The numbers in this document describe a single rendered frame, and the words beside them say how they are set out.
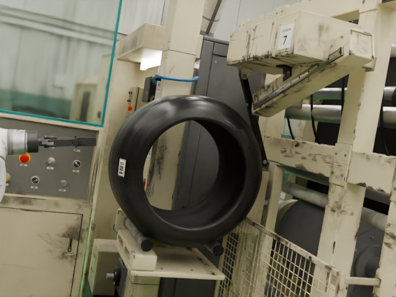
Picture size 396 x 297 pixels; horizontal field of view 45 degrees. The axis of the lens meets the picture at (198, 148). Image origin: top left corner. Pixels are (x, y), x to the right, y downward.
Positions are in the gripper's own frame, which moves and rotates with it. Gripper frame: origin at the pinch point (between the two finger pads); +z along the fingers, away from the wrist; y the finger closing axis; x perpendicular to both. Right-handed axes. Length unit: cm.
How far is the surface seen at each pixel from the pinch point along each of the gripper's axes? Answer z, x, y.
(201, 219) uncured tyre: 49, 35, 13
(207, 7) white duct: 71, -65, 75
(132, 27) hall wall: 187, -167, 935
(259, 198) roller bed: 79, 29, 19
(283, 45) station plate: 63, -35, -29
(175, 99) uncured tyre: 30.9, -16.0, -8.0
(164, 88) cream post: 35.2, -20.1, 26.1
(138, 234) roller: 19.1, 35.0, -2.4
